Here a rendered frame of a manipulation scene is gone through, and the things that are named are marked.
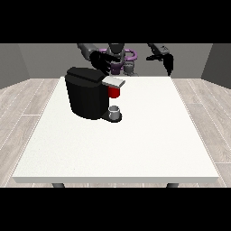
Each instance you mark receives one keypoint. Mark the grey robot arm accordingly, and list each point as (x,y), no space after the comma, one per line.
(85,49)
(158,49)

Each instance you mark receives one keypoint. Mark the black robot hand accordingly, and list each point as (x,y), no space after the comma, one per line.
(167,61)
(100,61)

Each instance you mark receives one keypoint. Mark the grey robot trunk purple rings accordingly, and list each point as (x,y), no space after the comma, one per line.
(126,61)

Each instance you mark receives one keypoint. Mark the black coffee machine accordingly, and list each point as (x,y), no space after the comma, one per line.
(85,96)

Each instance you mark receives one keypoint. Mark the small grey cup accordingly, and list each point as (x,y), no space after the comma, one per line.
(114,112)

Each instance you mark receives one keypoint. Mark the red pod holder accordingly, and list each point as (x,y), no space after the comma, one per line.
(113,92)

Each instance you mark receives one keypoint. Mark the dark table leg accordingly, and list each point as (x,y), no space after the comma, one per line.
(172,185)
(58,185)

